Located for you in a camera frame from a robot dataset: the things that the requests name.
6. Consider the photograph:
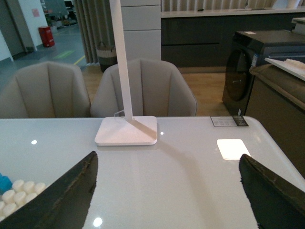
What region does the beige chair left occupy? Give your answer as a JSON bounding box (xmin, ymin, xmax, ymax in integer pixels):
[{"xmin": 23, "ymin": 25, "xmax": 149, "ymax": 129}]
[{"xmin": 0, "ymin": 62, "xmax": 91, "ymax": 118}]

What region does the white tray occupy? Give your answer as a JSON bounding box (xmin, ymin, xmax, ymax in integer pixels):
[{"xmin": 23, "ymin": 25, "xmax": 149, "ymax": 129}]
[{"xmin": 264, "ymin": 58, "xmax": 305, "ymax": 81}]

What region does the dark counter with drawers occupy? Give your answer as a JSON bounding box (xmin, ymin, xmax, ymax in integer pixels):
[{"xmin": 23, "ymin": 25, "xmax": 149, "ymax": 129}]
[{"xmin": 161, "ymin": 7, "xmax": 305, "ymax": 68}]

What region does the white tall cabinet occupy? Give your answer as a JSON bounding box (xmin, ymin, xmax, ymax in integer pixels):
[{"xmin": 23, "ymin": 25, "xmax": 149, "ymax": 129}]
[{"xmin": 121, "ymin": 0, "xmax": 161, "ymax": 60}]

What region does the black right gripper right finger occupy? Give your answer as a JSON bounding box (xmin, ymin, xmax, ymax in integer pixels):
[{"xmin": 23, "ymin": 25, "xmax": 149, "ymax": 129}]
[{"xmin": 239, "ymin": 154, "xmax": 305, "ymax": 229}]

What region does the olive padded furniture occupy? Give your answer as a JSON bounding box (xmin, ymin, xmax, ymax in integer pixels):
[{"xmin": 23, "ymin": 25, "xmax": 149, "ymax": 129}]
[{"xmin": 245, "ymin": 64, "xmax": 305, "ymax": 176}]

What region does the black washing machine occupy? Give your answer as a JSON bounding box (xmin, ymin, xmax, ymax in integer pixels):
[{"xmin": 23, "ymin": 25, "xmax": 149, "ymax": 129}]
[{"xmin": 222, "ymin": 30, "xmax": 305, "ymax": 115}]

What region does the red bin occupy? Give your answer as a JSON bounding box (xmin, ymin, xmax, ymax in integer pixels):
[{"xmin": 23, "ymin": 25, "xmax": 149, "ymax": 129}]
[{"xmin": 38, "ymin": 26, "xmax": 55, "ymax": 47}]

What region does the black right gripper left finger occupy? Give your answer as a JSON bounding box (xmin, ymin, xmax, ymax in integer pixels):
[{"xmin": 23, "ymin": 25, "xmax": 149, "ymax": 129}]
[{"xmin": 0, "ymin": 151, "xmax": 98, "ymax": 229}]

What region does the blue toy brick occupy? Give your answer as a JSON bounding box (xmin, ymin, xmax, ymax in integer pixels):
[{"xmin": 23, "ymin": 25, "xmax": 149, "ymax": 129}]
[{"xmin": 0, "ymin": 174, "xmax": 12, "ymax": 195}]

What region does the beige chair right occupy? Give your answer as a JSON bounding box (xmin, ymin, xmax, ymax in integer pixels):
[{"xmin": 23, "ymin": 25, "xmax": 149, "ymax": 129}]
[{"xmin": 91, "ymin": 59, "xmax": 197, "ymax": 118}]

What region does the white studded base plate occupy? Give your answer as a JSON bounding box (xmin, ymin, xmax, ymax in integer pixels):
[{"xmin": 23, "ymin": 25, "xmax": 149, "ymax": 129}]
[{"xmin": 0, "ymin": 179, "xmax": 47, "ymax": 221}]

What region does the beige chair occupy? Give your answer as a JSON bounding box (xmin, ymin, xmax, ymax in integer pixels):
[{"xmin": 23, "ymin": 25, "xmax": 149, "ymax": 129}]
[
  {"xmin": 91, "ymin": 59, "xmax": 197, "ymax": 118},
  {"xmin": 0, "ymin": 62, "xmax": 91, "ymax": 118}
]

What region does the white desk lamp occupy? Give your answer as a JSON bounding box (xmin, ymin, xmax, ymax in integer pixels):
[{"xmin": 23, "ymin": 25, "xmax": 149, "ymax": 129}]
[{"xmin": 95, "ymin": 0, "xmax": 157, "ymax": 146}]

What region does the woven laundry basket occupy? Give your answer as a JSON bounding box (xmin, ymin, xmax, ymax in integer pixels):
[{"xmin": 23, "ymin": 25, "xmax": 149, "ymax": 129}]
[{"xmin": 96, "ymin": 42, "xmax": 117, "ymax": 72}]

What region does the black white label sticker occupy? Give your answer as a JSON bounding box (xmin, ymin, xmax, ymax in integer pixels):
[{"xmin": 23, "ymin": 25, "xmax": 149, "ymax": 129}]
[{"xmin": 210, "ymin": 115, "xmax": 248, "ymax": 127}]

